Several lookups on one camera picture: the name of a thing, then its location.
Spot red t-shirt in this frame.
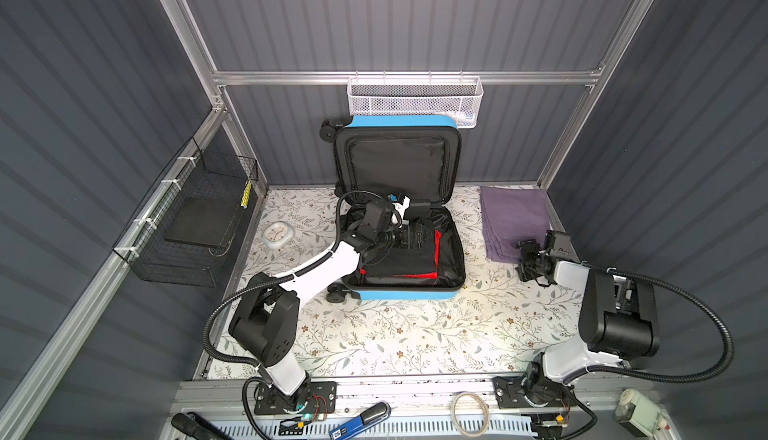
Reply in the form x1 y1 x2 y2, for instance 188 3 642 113
359 230 440 279

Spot purple jeans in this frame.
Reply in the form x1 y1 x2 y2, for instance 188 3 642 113
480 186 550 263

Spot black t-shirt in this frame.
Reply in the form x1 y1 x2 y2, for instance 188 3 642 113
360 219 440 279

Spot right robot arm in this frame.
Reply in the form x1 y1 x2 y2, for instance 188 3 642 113
515 230 735 407

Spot blue hard-shell suitcase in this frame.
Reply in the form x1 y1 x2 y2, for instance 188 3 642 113
319 114 466 303

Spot floral table cloth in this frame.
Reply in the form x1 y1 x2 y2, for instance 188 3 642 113
238 186 581 377

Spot yellow marker pen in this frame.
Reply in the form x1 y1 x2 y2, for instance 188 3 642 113
240 180 252 209

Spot black pad in basket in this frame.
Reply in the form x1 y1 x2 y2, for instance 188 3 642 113
164 197 238 248

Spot white box device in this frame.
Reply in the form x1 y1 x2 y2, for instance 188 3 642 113
613 388 669 439

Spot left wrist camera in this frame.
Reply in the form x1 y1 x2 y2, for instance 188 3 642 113
391 195 411 219

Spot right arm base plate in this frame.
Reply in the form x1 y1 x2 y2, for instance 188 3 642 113
491 376 571 409

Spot white wire mesh basket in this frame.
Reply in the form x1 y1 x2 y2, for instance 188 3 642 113
346 74 484 129

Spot coiled white cable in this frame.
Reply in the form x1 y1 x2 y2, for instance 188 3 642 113
449 390 491 438

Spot blue black handled tool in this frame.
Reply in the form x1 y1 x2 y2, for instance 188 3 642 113
329 402 391 440

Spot black wire wall basket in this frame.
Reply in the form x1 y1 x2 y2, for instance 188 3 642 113
113 142 259 288

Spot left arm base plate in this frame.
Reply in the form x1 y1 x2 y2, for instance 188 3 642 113
252 380 338 415

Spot black handle tool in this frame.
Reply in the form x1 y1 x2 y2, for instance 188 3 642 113
171 412 232 440

